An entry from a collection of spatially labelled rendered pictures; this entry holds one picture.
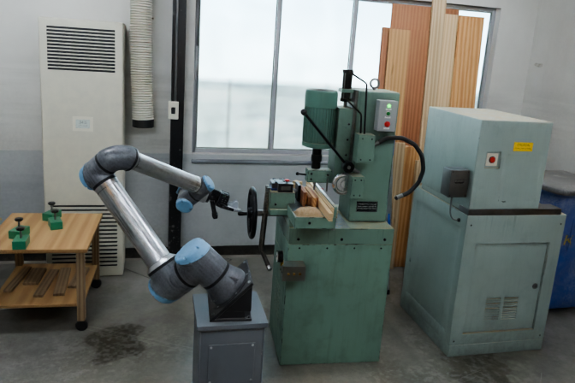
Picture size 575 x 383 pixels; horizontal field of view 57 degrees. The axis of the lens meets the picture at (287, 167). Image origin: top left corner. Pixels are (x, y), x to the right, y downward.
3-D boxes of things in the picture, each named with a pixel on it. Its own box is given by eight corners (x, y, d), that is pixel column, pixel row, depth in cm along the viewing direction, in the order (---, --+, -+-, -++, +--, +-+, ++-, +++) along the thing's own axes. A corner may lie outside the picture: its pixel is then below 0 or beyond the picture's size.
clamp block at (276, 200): (266, 200, 299) (267, 185, 297) (289, 201, 301) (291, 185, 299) (269, 209, 285) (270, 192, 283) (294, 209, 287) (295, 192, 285)
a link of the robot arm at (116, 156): (111, 132, 235) (213, 175, 288) (93, 148, 239) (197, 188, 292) (116, 152, 229) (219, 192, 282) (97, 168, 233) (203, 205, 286)
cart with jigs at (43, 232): (15, 286, 364) (11, 196, 350) (103, 285, 375) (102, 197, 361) (-19, 338, 301) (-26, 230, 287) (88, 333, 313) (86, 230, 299)
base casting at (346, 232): (275, 217, 322) (276, 203, 320) (367, 218, 332) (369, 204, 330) (288, 244, 279) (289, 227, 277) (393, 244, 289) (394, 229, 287)
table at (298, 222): (261, 194, 321) (261, 185, 320) (310, 195, 327) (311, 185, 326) (275, 228, 263) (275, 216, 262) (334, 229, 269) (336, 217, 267)
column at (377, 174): (337, 209, 316) (348, 86, 300) (373, 209, 320) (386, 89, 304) (347, 221, 294) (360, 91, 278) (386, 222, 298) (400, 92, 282)
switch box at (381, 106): (373, 129, 284) (376, 99, 281) (391, 130, 286) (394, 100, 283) (376, 131, 278) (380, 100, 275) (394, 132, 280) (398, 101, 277)
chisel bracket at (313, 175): (304, 181, 300) (305, 167, 298) (328, 182, 302) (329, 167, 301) (306, 185, 293) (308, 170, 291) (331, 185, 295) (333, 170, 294)
